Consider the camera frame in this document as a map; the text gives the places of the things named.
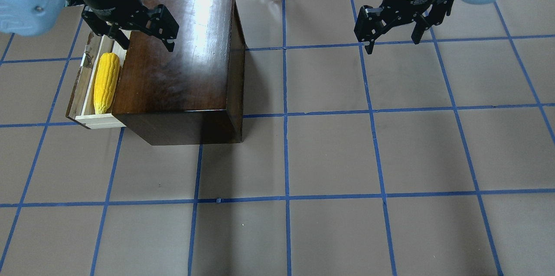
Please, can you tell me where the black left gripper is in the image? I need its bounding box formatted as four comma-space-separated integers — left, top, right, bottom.
82, 0, 179, 52

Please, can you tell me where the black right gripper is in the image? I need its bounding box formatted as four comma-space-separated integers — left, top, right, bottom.
353, 0, 454, 55

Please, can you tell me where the yellow corn cob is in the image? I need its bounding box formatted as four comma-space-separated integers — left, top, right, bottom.
93, 53, 120, 114

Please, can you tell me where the light wood drawer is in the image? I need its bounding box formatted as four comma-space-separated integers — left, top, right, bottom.
66, 30, 127, 129

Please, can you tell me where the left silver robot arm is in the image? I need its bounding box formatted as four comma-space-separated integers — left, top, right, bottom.
0, 0, 179, 52

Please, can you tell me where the dark wooden drawer cabinet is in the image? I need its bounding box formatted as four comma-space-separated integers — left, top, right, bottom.
112, 0, 245, 145

